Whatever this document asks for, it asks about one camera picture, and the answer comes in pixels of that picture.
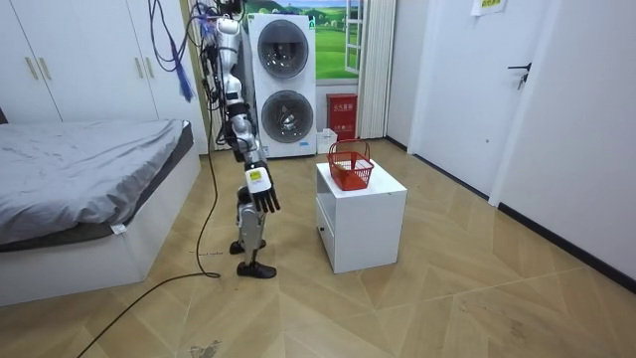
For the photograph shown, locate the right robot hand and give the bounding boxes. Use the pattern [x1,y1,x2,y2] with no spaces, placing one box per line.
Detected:
[243,160,282,216]

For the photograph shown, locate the robot legs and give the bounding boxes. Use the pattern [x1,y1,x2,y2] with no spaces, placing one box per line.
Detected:
[229,185,278,280]

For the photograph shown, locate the small white bin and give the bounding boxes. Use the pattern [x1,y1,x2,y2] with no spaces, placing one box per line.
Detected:
[315,127,340,156]

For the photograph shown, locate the red plastic basket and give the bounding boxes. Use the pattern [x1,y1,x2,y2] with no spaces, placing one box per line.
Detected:
[326,138,376,193]

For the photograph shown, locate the white washing machine tower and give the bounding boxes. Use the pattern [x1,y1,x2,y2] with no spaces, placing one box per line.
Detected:
[245,12,319,160]

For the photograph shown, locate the red fire equipment box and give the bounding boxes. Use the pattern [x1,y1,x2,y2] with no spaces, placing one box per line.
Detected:
[325,92,360,142]

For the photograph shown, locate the white bedside cabinet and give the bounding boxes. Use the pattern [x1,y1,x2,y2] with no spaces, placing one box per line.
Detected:
[314,159,409,275]

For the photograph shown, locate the robot body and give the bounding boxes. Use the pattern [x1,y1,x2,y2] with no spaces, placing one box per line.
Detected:
[200,0,257,151]

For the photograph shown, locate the grey bed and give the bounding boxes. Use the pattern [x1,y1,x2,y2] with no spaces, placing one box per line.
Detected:
[0,105,203,308]

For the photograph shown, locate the white wardrobe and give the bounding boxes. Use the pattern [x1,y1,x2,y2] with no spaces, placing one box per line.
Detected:
[0,0,211,156]

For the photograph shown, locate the white door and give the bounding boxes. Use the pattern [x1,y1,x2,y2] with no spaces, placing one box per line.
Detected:
[406,0,554,208]

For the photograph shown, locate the paper notice with yellow mark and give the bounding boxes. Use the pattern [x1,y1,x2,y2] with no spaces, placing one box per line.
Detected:
[470,0,509,18]

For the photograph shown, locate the black floor cable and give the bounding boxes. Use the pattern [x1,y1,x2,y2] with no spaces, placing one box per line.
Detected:
[76,96,223,358]

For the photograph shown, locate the cable bundle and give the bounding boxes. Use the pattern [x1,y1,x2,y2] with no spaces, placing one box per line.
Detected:
[147,0,221,104]

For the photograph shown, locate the landscape wall poster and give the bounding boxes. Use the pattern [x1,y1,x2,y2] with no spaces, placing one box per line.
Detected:
[241,0,368,82]

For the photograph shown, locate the black door handle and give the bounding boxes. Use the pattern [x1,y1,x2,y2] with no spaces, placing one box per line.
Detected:
[507,62,534,91]

